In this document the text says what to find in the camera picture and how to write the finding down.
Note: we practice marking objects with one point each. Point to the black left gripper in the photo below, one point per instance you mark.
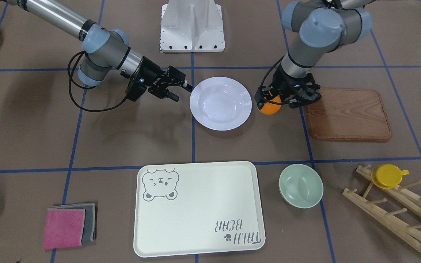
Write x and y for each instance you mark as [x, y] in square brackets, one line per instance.
[285, 81]

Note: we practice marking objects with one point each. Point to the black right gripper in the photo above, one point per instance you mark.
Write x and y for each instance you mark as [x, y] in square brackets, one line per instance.
[152, 74]

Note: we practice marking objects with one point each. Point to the orange fruit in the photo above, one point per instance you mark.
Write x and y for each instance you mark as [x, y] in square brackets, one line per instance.
[271, 108]

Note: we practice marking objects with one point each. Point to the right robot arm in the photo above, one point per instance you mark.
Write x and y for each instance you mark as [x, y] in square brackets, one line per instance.
[106, 50]

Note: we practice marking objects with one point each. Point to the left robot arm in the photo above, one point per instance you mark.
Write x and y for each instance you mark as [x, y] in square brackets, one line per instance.
[322, 26]

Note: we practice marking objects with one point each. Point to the brown wooden tray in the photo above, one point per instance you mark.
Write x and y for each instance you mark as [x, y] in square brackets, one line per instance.
[356, 115]

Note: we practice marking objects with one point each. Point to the cream bear tray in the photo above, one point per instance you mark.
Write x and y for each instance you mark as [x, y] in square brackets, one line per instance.
[197, 208]

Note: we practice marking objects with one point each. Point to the white round plate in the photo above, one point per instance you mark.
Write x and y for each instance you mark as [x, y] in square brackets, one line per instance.
[220, 103]

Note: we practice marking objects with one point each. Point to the light green bowl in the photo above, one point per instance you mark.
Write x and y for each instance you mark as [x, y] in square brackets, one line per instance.
[301, 186]

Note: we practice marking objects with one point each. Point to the yellow mug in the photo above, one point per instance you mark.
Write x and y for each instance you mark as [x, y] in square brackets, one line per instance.
[387, 176]

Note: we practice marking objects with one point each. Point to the wooden peg drying rack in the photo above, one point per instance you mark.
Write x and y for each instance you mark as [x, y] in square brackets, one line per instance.
[394, 206]

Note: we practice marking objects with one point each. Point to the pink and grey cloth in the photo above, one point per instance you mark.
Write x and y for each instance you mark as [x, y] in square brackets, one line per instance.
[69, 226]

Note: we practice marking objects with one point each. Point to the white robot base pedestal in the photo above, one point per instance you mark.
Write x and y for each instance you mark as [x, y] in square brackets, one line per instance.
[191, 26]

